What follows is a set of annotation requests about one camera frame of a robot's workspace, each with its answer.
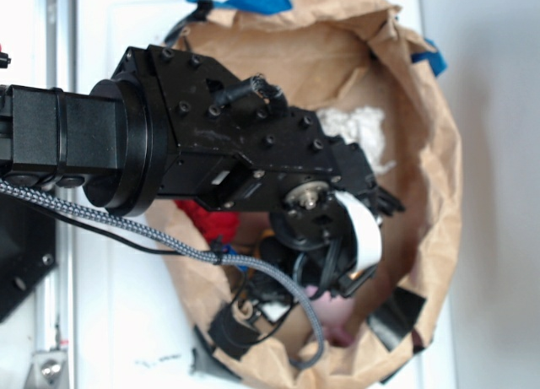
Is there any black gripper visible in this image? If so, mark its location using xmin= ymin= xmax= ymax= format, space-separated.
xmin=248 ymin=132 xmax=404 ymax=297

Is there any pink plush bunny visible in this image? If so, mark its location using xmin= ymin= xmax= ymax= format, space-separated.
xmin=305 ymin=285 xmax=354 ymax=348

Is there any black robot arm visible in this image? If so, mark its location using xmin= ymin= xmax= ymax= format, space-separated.
xmin=1 ymin=46 xmax=402 ymax=297

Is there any white crumpled paper ball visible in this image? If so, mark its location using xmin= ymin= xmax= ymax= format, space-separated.
xmin=316 ymin=106 xmax=396 ymax=176

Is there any red crumpled paper ball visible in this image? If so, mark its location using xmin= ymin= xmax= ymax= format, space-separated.
xmin=175 ymin=200 xmax=240 ymax=243

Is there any brown paper bag bin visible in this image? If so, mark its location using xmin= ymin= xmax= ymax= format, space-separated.
xmin=171 ymin=0 xmax=462 ymax=388

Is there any grey braided cable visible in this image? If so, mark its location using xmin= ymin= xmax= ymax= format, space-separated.
xmin=0 ymin=180 xmax=327 ymax=370

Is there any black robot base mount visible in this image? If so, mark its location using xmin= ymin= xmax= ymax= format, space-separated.
xmin=1 ymin=195 xmax=57 ymax=321

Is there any aluminium frame rail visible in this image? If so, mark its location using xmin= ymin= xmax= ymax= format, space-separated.
xmin=24 ymin=0 xmax=77 ymax=388

